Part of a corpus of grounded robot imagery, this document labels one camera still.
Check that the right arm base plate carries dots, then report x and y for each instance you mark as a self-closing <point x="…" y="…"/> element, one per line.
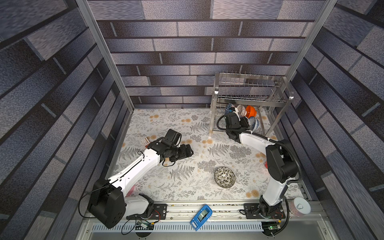
<point x="253" y="211"/>

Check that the steel two-tier dish rack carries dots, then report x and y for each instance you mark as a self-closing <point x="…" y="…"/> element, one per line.
<point x="269" y="95"/>

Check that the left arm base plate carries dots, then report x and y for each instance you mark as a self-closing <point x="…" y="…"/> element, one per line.
<point x="153" y="212"/>

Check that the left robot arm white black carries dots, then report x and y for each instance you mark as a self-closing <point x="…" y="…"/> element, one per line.
<point x="109" y="201"/>

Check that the blue handheld meter device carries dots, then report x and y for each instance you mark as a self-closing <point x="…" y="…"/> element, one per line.
<point x="201" y="217"/>

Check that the pink alarm clock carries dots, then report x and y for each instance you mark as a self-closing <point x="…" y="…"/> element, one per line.
<point x="131" y="191"/>

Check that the aluminium rail frame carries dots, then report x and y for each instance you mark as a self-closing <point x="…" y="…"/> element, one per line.
<point x="215" y="220"/>

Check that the orange bowl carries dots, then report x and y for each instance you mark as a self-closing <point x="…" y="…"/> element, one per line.
<point x="251" y="111"/>

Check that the blue dotted pattern bowl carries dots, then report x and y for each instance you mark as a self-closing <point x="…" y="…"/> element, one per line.
<point x="230" y="108"/>

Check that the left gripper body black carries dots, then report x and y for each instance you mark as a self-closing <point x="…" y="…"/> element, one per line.
<point x="181" y="152"/>

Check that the floral table mat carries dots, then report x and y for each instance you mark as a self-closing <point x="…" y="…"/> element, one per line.
<point x="192" y="179"/>

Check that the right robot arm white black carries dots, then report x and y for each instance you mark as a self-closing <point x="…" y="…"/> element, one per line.
<point x="283" y="165"/>

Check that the small red white box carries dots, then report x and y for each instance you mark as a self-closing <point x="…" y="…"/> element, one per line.
<point x="146" y="142"/>

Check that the black white floral bowl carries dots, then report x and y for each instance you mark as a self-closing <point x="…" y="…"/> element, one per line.
<point x="224" y="177"/>

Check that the white lattice pattern bowl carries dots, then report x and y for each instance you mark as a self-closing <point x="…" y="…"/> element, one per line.
<point x="241" y="111"/>

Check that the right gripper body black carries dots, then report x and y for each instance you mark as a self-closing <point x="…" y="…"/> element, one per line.
<point x="237" y="120"/>

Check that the blue floral rim bowl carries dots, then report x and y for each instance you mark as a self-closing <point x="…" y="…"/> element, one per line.
<point x="254" y="124"/>

